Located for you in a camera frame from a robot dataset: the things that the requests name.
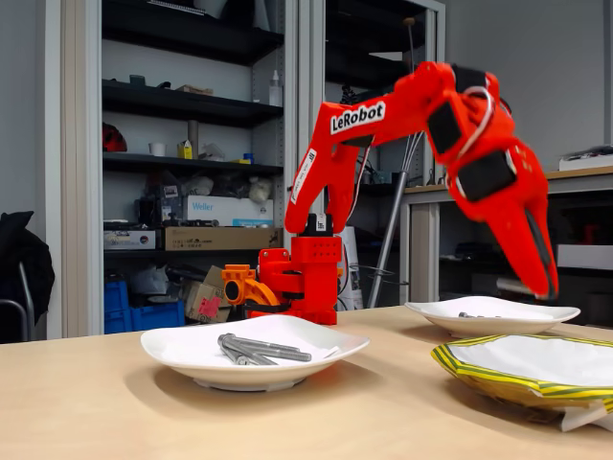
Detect wide blue plastic crate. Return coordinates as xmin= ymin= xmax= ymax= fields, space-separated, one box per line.
xmin=129 ymin=300 xmax=186 ymax=332

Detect crumpled clear plastic bag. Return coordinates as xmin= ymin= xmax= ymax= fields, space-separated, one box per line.
xmin=198 ymin=142 xmax=227 ymax=163

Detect white plastic bottle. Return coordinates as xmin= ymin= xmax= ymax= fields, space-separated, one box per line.
xmin=267 ymin=69 xmax=284 ymax=107

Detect white Weller box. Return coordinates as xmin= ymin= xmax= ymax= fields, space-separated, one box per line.
xmin=181 ymin=195 xmax=275 ymax=228

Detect white tray with parts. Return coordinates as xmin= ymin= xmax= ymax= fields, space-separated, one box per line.
xmin=558 ymin=146 xmax=613 ymax=173

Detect grey metal chair frame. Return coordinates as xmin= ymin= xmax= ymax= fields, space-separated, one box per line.
xmin=0 ymin=261 xmax=37 ymax=344

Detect flat grey printed box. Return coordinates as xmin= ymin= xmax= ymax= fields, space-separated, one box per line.
xmin=103 ymin=229 xmax=157 ymax=251

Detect cardboard box with pink sticker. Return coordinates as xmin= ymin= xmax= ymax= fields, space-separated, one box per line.
xmin=183 ymin=264 xmax=234 ymax=324

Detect yellow green striped paper plate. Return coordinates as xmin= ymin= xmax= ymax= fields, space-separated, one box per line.
xmin=429 ymin=333 xmax=613 ymax=432

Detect long brown cardboard box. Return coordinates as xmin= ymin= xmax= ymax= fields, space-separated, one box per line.
xmin=164 ymin=226 xmax=284 ymax=252

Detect grey cabinet with black shelves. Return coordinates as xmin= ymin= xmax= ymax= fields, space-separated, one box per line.
xmin=45 ymin=0 xmax=301 ymax=339
xmin=299 ymin=0 xmax=447 ymax=311

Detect low cabinet with wooden top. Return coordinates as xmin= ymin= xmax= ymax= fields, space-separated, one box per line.
xmin=399 ymin=165 xmax=613 ymax=332

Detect white plush toy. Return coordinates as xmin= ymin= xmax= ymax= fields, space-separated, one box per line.
xmin=247 ymin=175 xmax=273 ymax=203

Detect white plastic bag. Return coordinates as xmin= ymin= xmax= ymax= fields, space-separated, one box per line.
xmin=129 ymin=264 xmax=170 ymax=296

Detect white flat box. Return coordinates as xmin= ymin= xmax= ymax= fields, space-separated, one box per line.
xmin=556 ymin=243 xmax=613 ymax=270

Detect red black helmet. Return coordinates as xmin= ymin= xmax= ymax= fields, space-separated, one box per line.
xmin=102 ymin=122 xmax=128 ymax=153

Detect grey coat stand wooden knobs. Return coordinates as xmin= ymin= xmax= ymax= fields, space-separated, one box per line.
xmin=366 ymin=16 xmax=427 ymax=311

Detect orange printed table clamp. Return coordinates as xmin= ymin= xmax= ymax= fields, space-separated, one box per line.
xmin=219 ymin=264 xmax=288 ymax=308

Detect black jacket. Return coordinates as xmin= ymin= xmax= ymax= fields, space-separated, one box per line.
xmin=0 ymin=210 xmax=57 ymax=339

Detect small blue plastic crate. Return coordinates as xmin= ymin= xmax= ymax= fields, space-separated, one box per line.
xmin=103 ymin=280 xmax=130 ymax=312

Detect white square ceramic plate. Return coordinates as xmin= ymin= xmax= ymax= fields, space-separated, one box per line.
xmin=404 ymin=295 xmax=582 ymax=339
xmin=140 ymin=313 xmax=373 ymax=393

